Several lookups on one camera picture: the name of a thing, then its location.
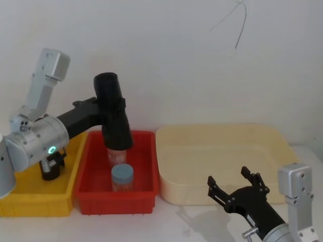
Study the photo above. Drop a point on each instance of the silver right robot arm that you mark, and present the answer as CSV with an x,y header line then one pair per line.
x,y
299,186

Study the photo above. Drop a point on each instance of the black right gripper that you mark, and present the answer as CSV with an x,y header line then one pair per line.
x,y
255,205

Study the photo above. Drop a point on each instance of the yellow plastic bin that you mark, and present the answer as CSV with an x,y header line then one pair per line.
x,y
38,199

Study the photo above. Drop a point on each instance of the black tube tool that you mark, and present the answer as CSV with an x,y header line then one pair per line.
x,y
114,116

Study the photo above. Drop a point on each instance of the cream plastic tray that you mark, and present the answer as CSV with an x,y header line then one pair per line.
x,y
217,151

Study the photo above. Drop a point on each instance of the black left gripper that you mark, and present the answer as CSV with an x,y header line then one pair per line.
x,y
80,117

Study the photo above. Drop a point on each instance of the red plastic bin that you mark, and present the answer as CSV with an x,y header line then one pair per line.
x,y
116,203

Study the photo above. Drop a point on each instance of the clear jar with blue lid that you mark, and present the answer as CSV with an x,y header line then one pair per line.
x,y
122,177

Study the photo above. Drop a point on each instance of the clear plastic jar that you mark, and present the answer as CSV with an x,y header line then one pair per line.
x,y
116,157

